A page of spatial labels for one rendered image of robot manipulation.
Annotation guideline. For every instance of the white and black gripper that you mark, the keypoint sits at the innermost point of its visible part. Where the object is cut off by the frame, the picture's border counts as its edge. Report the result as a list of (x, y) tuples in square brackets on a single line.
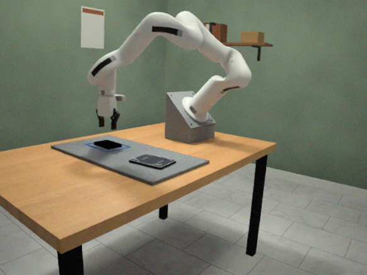
[(107, 107)]

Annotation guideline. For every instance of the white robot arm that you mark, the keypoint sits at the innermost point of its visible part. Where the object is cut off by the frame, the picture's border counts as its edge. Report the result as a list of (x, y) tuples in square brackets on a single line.
[(184, 32)]

